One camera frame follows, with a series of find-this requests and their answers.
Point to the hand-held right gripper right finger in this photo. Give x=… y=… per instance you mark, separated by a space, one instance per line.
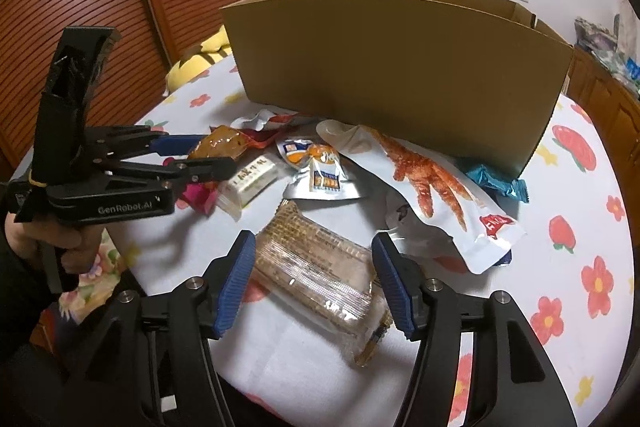
x=395 y=287

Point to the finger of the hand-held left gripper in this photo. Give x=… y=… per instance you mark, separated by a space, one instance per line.
x=210 y=168
x=165 y=143

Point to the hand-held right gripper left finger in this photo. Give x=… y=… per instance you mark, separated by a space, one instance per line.
x=239 y=283

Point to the brown clear snack packet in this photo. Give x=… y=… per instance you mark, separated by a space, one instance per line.
x=220 y=144

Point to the clear wafer biscuit packet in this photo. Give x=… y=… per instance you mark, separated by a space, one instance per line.
x=310 y=257

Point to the silver orange snack pouch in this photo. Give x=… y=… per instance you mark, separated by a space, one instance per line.
x=315 y=167

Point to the teal snack packet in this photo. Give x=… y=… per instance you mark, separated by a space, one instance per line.
x=495 y=182

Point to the brown cardboard box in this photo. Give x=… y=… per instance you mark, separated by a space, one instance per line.
x=400 y=72

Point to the person's left forearm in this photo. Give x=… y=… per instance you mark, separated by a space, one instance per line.
x=20 y=307

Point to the person's left hand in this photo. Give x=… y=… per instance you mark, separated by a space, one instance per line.
x=80 y=252

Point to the pink snack packet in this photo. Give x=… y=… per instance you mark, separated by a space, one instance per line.
x=197 y=199

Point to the small white yellow snack packet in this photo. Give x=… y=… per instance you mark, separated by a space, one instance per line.
x=250 y=179

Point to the red white snack packet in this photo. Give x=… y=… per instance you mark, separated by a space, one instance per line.
x=260 y=122

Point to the yellow plush pillow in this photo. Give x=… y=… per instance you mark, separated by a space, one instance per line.
x=195 y=62

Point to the white chicken feet snack bag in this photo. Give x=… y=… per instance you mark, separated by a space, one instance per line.
x=425 y=187

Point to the flower print cloth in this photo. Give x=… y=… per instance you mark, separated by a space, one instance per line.
x=102 y=259

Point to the blue snack packet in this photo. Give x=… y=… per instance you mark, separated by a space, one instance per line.
x=502 y=258

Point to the wooden louvered wardrobe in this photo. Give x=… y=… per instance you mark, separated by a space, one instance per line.
x=150 y=7

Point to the white strawberry flower print sheet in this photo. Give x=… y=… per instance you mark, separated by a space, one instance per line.
x=550 y=187

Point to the wooden desk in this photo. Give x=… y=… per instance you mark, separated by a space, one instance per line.
x=600 y=97

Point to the desk clutter pile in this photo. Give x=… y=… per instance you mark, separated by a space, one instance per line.
x=595 y=37

